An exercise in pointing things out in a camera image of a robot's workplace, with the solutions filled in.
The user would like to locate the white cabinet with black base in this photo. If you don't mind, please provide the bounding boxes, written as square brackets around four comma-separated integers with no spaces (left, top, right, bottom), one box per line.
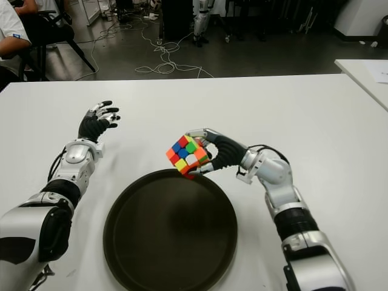
[333,0,388,46]

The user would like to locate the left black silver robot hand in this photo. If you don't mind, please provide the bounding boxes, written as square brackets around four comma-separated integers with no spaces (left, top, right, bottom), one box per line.
[78,100,121,143]

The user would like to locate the dark brown round plate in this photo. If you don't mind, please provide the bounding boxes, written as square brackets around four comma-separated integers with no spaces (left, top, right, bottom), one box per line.
[102,169,239,291]

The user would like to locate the grey folded stand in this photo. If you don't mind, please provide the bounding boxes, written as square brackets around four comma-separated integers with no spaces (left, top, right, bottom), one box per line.
[296,5,315,34]

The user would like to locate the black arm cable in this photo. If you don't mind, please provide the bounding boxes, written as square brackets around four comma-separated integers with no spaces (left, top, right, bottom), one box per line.
[248,144,290,163]
[48,145,68,182]

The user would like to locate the white floor cable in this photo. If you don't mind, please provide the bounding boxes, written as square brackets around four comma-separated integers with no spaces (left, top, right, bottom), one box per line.
[135,15,215,78]

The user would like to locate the black chair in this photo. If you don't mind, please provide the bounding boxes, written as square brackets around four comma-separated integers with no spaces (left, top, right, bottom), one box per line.
[18,0,98,81]

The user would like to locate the black tripod legs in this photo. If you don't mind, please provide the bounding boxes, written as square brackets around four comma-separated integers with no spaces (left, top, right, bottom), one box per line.
[216,0,269,43]

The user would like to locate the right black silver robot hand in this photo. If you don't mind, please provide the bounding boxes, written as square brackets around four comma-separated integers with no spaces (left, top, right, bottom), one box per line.
[184,127,249,177]

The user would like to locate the white side table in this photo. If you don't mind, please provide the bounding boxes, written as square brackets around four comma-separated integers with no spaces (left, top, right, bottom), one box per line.
[334,59,388,112]

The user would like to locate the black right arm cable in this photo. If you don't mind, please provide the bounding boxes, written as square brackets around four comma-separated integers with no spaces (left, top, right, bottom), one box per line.
[248,144,290,163]

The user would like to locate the silver humanoid robot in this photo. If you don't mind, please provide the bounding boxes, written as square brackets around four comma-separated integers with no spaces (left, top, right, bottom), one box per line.
[193,0,216,48]

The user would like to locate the seated person in white shirt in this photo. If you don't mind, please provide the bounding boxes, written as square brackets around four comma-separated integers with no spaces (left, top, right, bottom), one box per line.
[0,0,40,92]

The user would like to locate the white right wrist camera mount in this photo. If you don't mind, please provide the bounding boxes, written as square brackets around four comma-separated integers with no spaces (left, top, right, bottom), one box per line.
[236,169,254,186]

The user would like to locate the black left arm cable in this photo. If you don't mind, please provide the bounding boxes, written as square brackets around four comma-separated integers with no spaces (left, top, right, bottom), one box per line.
[48,145,68,182]

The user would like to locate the multicolour Rubik's cube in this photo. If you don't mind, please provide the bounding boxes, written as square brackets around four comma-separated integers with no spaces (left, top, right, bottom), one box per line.
[165,135,212,180]

